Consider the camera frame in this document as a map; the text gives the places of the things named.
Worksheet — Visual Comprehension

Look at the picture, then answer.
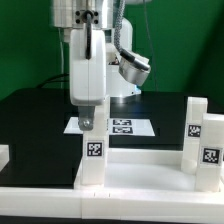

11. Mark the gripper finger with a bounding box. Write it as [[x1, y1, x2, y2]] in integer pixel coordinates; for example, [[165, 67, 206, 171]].
[[78, 106, 95, 131]]

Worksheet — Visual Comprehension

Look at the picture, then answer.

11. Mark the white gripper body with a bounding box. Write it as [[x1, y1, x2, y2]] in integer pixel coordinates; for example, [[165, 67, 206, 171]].
[[69, 29, 106, 106]]

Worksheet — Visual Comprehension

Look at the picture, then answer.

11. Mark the white desk top tray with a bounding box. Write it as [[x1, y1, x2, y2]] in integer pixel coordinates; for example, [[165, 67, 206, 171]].
[[73, 147, 224, 193]]

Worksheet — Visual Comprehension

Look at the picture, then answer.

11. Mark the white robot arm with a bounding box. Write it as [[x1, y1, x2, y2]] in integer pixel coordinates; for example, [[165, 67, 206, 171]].
[[52, 0, 147, 132]]

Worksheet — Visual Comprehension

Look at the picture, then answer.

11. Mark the white marker sheet with tags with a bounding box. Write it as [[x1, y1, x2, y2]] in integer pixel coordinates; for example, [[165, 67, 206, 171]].
[[64, 117, 155, 137]]

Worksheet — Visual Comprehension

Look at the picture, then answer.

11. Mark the black cable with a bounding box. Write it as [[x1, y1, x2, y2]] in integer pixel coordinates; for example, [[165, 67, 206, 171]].
[[35, 73, 71, 90]]

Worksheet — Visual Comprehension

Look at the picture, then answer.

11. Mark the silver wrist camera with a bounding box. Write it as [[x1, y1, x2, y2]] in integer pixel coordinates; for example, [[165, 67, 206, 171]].
[[119, 49, 151, 86]]

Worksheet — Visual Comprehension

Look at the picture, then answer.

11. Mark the grey braided camera cable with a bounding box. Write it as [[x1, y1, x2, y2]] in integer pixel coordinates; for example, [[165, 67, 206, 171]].
[[113, 0, 127, 54]]

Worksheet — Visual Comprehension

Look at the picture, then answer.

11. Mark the white left wall block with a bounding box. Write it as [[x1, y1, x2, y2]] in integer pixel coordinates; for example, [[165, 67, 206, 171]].
[[0, 145, 9, 172]]

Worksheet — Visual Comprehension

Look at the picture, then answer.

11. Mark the white front wall fence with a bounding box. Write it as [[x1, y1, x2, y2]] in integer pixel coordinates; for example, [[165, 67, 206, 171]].
[[0, 187, 224, 224]]

